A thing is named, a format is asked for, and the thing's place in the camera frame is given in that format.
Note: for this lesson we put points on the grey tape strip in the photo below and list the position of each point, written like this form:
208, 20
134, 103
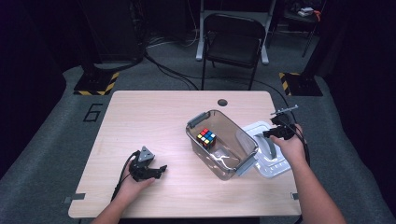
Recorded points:
74, 198
294, 196

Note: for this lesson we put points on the person's left hand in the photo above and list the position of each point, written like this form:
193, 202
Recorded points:
132, 189

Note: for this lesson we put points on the small white device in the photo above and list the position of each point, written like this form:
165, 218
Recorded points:
305, 11

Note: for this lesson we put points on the black cabinet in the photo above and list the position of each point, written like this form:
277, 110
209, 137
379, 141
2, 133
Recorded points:
115, 31

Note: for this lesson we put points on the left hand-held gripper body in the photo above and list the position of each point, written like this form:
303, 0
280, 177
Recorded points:
140, 168

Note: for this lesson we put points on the clear plastic storage box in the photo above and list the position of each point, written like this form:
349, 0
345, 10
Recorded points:
225, 163

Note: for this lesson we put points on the person's right hand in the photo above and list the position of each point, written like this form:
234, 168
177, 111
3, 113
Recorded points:
294, 149

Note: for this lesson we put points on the black hazard-striped stand base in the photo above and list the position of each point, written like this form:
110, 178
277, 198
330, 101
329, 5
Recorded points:
95, 84
303, 85

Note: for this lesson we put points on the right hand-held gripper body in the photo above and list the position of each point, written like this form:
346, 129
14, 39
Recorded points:
286, 129

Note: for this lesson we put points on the black folding chair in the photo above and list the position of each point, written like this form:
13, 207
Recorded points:
232, 46

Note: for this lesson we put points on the colourful puzzle cube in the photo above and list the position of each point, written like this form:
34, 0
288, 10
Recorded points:
206, 138

